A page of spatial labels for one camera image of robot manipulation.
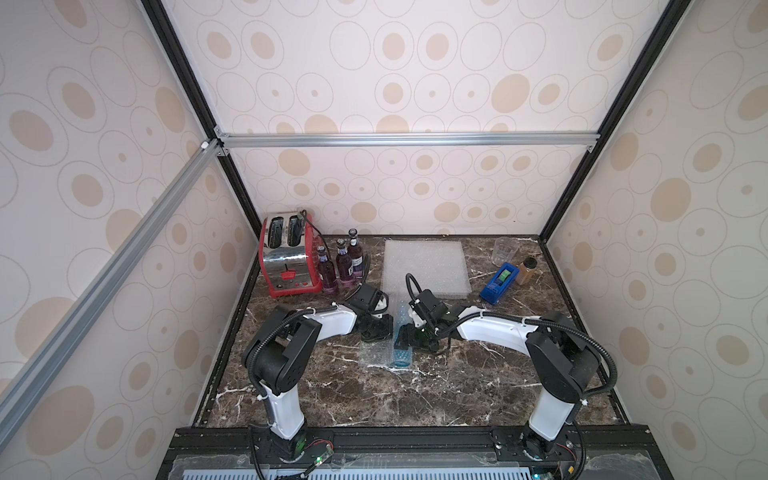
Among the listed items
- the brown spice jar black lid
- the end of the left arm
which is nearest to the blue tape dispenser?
the brown spice jar black lid

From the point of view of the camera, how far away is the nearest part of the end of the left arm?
0.76 metres

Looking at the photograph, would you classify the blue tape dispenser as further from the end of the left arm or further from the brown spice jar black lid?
the end of the left arm
